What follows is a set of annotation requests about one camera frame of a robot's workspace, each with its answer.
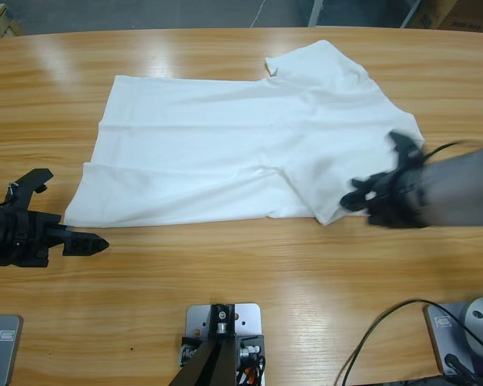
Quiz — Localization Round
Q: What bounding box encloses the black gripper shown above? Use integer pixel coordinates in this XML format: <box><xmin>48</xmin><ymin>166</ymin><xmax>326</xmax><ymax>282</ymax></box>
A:
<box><xmin>340</xmin><ymin>168</ymin><xmax>430</xmax><ymax>229</ymax></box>
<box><xmin>0</xmin><ymin>203</ymin><xmax>110</xmax><ymax>269</ymax></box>

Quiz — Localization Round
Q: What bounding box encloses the white T-shirt with UNITREE print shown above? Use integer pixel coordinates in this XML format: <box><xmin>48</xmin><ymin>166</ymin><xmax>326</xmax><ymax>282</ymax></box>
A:
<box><xmin>63</xmin><ymin>39</ymin><xmax>423</xmax><ymax>227</ymax></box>

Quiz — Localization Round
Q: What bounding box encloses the black and silver clamp fitting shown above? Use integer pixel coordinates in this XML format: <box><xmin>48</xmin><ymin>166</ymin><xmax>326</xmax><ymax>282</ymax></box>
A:
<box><xmin>179</xmin><ymin>336</ymin><xmax>202</xmax><ymax>368</ymax></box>

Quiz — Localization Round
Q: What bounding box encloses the black block with silver connector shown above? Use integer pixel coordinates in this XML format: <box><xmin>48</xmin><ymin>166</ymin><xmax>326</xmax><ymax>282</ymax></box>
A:
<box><xmin>236</xmin><ymin>334</ymin><xmax>266</xmax><ymax>363</ymax></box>

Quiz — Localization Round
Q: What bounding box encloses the cardboard box with blue print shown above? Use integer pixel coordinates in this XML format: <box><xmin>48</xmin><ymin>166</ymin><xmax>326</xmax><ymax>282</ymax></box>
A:
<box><xmin>408</xmin><ymin>0</ymin><xmax>460</xmax><ymax>30</ymax></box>

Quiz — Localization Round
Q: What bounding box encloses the cardboard box with dark lettering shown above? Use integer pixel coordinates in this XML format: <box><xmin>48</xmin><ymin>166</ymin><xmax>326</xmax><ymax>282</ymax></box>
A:
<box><xmin>438</xmin><ymin>0</ymin><xmax>483</xmax><ymax>32</ymax></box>

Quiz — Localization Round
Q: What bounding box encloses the wooden pallet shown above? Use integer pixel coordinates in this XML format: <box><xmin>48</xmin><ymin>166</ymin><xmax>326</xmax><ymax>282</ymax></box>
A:
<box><xmin>0</xmin><ymin>0</ymin><xmax>24</xmax><ymax>39</ymax></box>

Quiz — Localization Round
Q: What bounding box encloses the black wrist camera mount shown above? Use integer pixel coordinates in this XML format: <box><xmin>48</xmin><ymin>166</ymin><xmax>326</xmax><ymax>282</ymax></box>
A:
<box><xmin>3</xmin><ymin>168</ymin><xmax>54</xmax><ymax>207</ymax></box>
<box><xmin>387</xmin><ymin>130</ymin><xmax>427</xmax><ymax>172</ymax></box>

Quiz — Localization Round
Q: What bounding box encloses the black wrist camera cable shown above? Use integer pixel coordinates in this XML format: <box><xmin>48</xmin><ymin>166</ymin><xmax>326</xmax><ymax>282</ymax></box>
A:
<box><xmin>422</xmin><ymin>139</ymin><xmax>474</xmax><ymax>164</ymax></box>

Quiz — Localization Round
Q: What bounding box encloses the long black cable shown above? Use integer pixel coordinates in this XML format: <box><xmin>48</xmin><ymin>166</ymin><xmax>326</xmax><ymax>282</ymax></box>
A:
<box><xmin>337</xmin><ymin>298</ymin><xmax>483</xmax><ymax>386</ymax></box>

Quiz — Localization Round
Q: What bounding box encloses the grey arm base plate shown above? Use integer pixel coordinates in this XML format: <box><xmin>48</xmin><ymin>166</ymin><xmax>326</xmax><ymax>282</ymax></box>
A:
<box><xmin>423</xmin><ymin>301</ymin><xmax>483</xmax><ymax>379</ymax></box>
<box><xmin>0</xmin><ymin>314</ymin><xmax>24</xmax><ymax>386</ymax></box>

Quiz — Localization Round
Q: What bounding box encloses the black bracket with silver bolt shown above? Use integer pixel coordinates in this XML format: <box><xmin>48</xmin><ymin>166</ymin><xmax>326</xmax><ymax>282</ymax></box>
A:
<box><xmin>208</xmin><ymin>304</ymin><xmax>237</xmax><ymax>341</ymax></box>

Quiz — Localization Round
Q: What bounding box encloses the white camera mounting plate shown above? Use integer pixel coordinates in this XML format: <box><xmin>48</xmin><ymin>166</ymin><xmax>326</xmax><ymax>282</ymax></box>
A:
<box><xmin>180</xmin><ymin>303</ymin><xmax>266</xmax><ymax>386</ymax></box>

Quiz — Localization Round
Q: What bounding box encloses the white metal frame leg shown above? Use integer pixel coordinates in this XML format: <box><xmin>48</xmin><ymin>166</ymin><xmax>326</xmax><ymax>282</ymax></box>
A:
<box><xmin>308</xmin><ymin>0</ymin><xmax>328</xmax><ymax>27</ymax></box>
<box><xmin>400</xmin><ymin>0</ymin><xmax>424</xmax><ymax>28</ymax></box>

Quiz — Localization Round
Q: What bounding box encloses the dark camera post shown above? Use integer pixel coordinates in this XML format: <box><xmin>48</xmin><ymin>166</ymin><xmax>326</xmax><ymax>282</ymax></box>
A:
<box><xmin>172</xmin><ymin>337</ymin><xmax>239</xmax><ymax>386</ymax></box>

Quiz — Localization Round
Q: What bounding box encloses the black and orange cable bundle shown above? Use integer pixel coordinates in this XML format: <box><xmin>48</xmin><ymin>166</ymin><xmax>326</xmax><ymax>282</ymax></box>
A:
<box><xmin>236</xmin><ymin>355</ymin><xmax>269</xmax><ymax>386</ymax></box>

